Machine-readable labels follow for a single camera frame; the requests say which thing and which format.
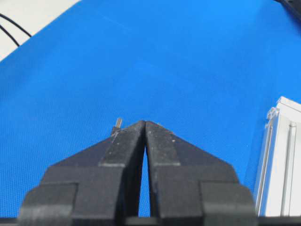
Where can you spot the black object top corner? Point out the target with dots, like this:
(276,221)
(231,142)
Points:
(293,6)

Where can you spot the aluminium extrusion frame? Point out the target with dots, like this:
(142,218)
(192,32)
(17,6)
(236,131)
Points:
(277,190)

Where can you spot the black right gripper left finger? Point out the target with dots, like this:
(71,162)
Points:
(99,186)

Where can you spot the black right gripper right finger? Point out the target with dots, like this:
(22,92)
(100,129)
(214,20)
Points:
(191,187)

